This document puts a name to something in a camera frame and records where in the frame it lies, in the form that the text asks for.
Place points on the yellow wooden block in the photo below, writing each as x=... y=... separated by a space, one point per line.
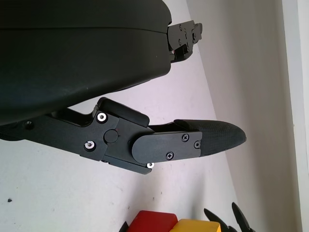
x=195 y=226

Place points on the black tape strip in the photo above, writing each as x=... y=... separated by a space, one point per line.
x=125 y=228

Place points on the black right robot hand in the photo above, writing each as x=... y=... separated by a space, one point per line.
x=243 y=224

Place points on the red wooden block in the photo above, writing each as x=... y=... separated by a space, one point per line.
x=152 y=222

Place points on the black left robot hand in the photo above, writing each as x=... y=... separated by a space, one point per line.
x=72 y=60

